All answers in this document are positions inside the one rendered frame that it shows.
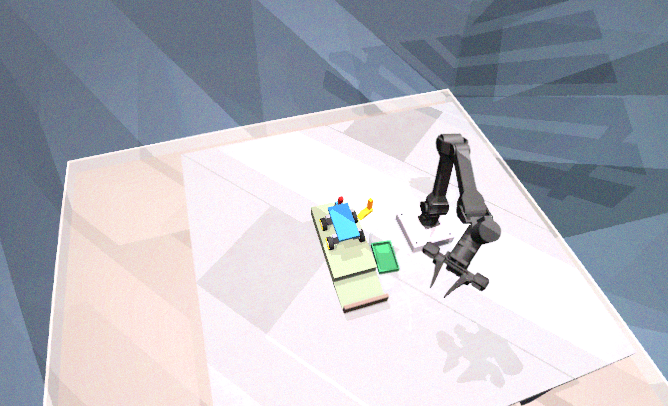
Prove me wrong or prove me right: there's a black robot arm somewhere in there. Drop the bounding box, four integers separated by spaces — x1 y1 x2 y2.
418 134 502 250

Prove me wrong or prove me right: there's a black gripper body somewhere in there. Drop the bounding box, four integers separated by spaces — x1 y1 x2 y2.
422 238 490 292

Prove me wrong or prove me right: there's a green tray floor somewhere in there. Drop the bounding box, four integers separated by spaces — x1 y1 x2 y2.
373 244 397 271

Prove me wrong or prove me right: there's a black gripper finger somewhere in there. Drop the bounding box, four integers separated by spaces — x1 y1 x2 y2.
444 275 471 298
429 258 444 288

